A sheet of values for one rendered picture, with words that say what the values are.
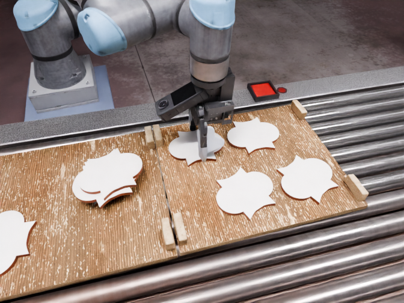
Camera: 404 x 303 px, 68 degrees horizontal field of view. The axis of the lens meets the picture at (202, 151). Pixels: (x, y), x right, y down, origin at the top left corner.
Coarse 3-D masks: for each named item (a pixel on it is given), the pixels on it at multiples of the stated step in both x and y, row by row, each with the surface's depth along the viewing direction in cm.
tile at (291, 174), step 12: (288, 168) 69; (300, 168) 69; (312, 168) 69; (324, 168) 69; (288, 180) 66; (300, 180) 66; (312, 180) 66; (324, 180) 66; (288, 192) 64; (300, 192) 64; (312, 192) 64; (324, 192) 64
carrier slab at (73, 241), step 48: (96, 144) 75; (144, 144) 75; (0, 192) 65; (48, 192) 65; (144, 192) 65; (48, 240) 58; (96, 240) 58; (144, 240) 58; (0, 288) 52; (48, 288) 53
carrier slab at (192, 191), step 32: (160, 128) 79; (224, 128) 79; (288, 128) 79; (160, 160) 72; (224, 160) 72; (256, 160) 72; (288, 160) 72; (192, 192) 65; (192, 224) 60; (224, 224) 60; (256, 224) 60; (288, 224) 60
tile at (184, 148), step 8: (184, 136) 75; (192, 136) 75; (176, 144) 74; (184, 144) 74; (192, 144) 74; (176, 152) 72; (184, 152) 72; (192, 152) 72; (216, 152) 72; (184, 160) 71; (192, 160) 70; (200, 160) 71; (208, 160) 71
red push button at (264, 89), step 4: (260, 84) 93; (264, 84) 93; (268, 84) 93; (252, 88) 92; (256, 88) 92; (260, 88) 92; (264, 88) 92; (268, 88) 92; (256, 92) 91; (260, 92) 91; (264, 92) 91; (268, 92) 91; (272, 92) 91
